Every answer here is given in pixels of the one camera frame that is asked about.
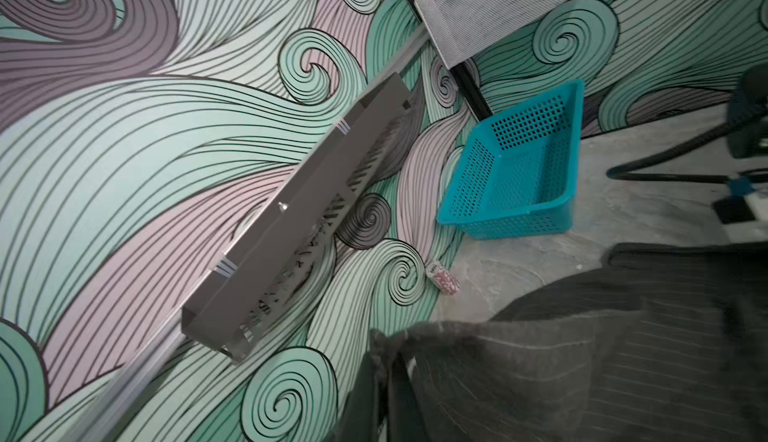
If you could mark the black wall shelf tray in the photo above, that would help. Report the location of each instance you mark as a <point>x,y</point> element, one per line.
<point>250,286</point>

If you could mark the dark grey pinstripe shirt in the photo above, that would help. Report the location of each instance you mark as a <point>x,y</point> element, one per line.
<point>660,343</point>

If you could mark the teal plastic basket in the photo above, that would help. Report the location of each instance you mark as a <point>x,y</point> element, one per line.
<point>518,173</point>

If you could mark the aluminium wall rail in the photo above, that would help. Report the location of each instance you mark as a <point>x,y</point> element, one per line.
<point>124,391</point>

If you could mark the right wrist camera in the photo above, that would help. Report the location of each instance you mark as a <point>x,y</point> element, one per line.
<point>742,214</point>

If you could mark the pink poker chip stack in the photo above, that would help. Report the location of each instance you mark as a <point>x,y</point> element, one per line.
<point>442,278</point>

